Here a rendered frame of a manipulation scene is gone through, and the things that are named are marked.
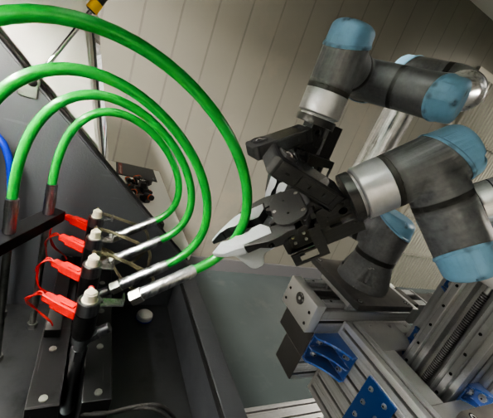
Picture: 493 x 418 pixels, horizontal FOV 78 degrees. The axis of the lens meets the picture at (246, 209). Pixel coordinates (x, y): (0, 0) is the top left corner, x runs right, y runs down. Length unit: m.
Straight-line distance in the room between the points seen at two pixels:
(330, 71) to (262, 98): 1.76
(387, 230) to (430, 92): 0.41
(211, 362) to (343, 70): 0.56
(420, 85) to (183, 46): 1.70
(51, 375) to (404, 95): 0.69
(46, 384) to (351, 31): 0.67
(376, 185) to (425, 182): 0.06
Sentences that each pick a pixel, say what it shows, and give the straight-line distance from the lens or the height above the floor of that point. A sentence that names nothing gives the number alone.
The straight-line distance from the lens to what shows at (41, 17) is 0.35.
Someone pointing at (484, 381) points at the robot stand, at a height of 1.00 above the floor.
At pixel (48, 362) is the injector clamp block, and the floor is 0.98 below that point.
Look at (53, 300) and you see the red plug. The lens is 0.49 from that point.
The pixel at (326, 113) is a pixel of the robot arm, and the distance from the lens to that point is 0.54.
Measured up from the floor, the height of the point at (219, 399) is 0.95.
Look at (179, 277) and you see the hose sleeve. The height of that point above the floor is 1.15.
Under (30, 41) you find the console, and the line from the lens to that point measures 0.71.
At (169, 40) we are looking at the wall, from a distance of 2.11.
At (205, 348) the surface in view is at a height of 0.95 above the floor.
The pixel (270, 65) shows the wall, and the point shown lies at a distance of 2.30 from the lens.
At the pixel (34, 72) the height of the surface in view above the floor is 1.35.
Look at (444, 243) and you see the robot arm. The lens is 0.45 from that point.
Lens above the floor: 1.40
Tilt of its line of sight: 18 degrees down
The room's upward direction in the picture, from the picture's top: 20 degrees clockwise
